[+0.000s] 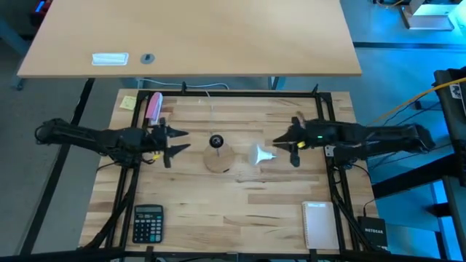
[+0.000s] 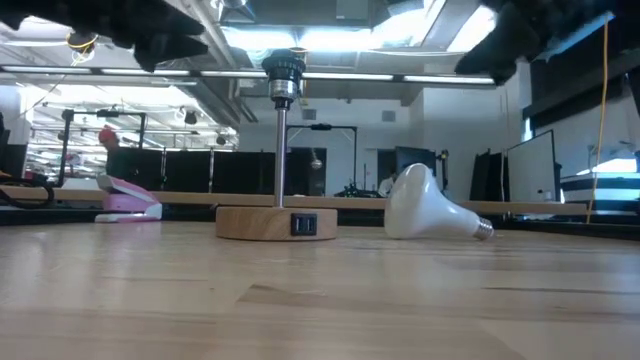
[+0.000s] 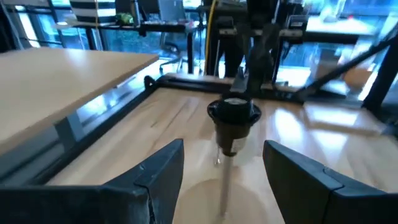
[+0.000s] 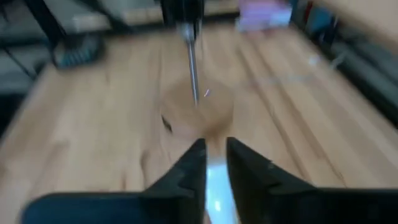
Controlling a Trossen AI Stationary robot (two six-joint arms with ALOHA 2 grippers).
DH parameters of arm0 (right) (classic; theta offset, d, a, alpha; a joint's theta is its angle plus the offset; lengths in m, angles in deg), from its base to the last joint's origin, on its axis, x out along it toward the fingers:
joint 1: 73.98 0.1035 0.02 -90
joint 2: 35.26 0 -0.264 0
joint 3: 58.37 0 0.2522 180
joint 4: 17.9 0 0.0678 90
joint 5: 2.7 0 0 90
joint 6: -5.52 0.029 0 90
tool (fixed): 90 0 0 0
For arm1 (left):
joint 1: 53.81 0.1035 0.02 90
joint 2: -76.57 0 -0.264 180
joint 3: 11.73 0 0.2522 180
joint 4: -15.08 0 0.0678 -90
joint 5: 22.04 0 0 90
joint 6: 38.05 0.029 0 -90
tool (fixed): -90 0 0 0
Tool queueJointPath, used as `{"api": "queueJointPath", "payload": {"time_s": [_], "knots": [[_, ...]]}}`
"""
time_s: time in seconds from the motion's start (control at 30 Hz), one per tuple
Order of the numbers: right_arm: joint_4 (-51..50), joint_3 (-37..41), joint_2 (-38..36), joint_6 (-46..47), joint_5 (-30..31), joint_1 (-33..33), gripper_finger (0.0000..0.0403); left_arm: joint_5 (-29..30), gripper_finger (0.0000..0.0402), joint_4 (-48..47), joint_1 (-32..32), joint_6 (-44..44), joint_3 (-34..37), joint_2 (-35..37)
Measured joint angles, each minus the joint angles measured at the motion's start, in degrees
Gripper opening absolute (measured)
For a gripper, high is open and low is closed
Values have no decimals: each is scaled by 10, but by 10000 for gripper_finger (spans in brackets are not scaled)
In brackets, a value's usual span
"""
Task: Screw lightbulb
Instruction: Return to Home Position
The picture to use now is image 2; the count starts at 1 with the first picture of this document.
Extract black computer monitor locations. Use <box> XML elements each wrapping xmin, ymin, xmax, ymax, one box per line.
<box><xmin>393</xmin><ymin>145</ymin><xmax>438</xmax><ymax>175</ymax></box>

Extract black ceiling device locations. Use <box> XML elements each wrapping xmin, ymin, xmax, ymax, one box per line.
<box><xmin>67</xmin><ymin>32</ymin><xmax>101</xmax><ymax>52</ymax></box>

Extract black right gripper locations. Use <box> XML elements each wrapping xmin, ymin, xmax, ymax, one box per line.
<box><xmin>454</xmin><ymin>0</ymin><xmax>616</xmax><ymax>85</ymax></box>

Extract thick black looped cable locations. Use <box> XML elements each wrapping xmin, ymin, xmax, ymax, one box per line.
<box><xmin>0</xmin><ymin>171</ymin><xmax>56</xmax><ymax>210</ymax></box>

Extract white storage shelves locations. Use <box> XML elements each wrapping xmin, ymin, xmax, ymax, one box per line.
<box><xmin>559</xmin><ymin>158</ymin><xmax>640</xmax><ymax>215</ymax></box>

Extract person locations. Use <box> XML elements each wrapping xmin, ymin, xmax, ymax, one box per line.
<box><xmin>377</xmin><ymin>169</ymin><xmax>399</xmax><ymax>197</ymax></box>
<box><xmin>97</xmin><ymin>125</ymin><xmax>126</xmax><ymax>175</ymax></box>

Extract white rolling whiteboard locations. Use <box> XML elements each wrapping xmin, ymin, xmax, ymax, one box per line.
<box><xmin>506</xmin><ymin>129</ymin><xmax>562</xmax><ymax>204</ymax></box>

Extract black standing panel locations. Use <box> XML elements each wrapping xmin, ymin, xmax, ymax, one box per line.
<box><xmin>469</xmin><ymin>148</ymin><xmax>507</xmax><ymax>204</ymax></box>

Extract pink and white stapler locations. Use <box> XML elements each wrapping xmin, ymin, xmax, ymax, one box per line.
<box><xmin>94</xmin><ymin>174</ymin><xmax>164</xmax><ymax>225</ymax></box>

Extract black gantry frame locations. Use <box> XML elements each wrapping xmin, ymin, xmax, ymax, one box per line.
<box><xmin>55</xmin><ymin>108</ymin><xmax>148</xmax><ymax>189</ymax></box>
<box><xmin>287</xmin><ymin>123</ymin><xmax>359</xmax><ymax>197</ymax></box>

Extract light wooden desk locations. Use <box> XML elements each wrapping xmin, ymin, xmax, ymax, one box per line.
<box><xmin>0</xmin><ymin>185</ymin><xmax>589</xmax><ymax>217</ymax></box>

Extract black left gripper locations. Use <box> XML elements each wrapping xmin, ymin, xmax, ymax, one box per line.
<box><xmin>0</xmin><ymin>0</ymin><xmax>210</xmax><ymax>74</ymax></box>

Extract wooden base table lamp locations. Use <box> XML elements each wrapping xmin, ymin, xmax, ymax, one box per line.
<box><xmin>215</xmin><ymin>48</ymin><xmax>339</xmax><ymax>242</ymax></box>

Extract black partition panels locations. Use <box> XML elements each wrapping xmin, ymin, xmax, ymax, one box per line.
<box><xmin>105</xmin><ymin>145</ymin><xmax>328</xmax><ymax>197</ymax></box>

